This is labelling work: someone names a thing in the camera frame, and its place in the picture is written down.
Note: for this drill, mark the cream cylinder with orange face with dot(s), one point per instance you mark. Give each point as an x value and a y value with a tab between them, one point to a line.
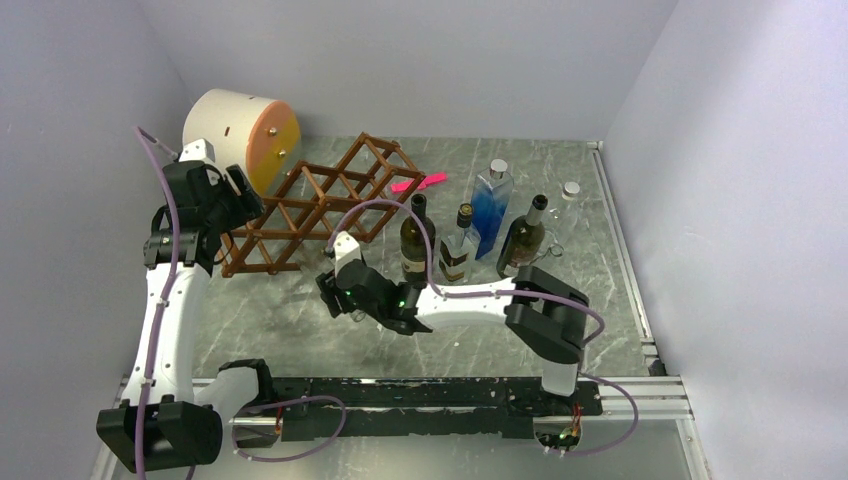
261	135

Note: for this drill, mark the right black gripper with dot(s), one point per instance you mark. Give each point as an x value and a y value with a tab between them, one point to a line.
332	294

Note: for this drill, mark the dark green wine bottle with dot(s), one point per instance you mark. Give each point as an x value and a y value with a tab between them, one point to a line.
415	259

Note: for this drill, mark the olive green wine bottle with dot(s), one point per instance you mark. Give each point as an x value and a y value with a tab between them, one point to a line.
523	239

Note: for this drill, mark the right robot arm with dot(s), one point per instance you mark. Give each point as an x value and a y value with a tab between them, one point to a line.
548	315

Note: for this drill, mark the brown wooden wine rack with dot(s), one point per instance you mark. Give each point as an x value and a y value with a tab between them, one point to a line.
311	201

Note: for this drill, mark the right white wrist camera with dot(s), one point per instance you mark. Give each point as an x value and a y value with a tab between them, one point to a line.
343	249

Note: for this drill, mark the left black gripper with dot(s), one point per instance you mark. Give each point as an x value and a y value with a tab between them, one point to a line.
247	205

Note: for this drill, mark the clear bottle white cap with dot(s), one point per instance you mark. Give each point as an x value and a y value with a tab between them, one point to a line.
566	211

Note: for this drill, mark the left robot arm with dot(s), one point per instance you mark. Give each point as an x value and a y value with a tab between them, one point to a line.
161	421

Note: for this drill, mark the black base bar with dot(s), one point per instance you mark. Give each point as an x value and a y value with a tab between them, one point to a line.
359	407

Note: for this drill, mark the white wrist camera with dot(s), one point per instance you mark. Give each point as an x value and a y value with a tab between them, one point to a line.
198	150
343	249

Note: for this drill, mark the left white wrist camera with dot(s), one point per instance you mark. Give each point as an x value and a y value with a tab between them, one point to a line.
198	150

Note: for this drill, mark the clear square liquor bottle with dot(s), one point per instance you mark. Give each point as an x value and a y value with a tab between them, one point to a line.
458	248

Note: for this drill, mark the blue glass bottle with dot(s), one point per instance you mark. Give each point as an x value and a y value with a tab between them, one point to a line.
490	198

